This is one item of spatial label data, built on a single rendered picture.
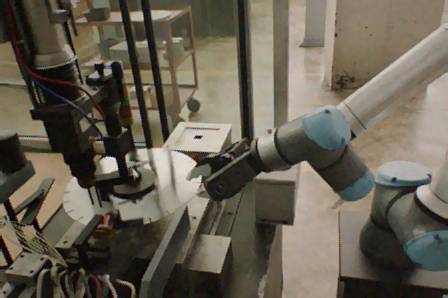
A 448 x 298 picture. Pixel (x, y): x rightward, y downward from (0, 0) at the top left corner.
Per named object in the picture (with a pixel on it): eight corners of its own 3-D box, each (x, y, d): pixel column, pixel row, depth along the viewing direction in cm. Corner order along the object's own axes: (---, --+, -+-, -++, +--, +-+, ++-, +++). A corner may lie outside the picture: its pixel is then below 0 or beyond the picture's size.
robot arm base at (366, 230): (417, 228, 106) (424, 197, 101) (429, 271, 94) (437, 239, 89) (357, 222, 110) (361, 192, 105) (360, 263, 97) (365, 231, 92)
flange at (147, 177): (157, 192, 94) (155, 183, 93) (108, 199, 93) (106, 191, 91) (155, 167, 103) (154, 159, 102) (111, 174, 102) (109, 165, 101)
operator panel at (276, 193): (268, 168, 136) (267, 128, 129) (301, 170, 134) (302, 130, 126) (254, 222, 113) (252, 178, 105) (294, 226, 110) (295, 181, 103)
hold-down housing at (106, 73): (118, 147, 88) (97, 57, 78) (136, 150, 86) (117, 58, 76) (102, 160, 84) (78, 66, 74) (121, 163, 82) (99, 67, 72)
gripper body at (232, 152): (244, 174, 88) (288, 157, 81) (225, 196, 82) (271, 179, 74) (225, 145, 87) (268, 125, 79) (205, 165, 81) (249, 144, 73)
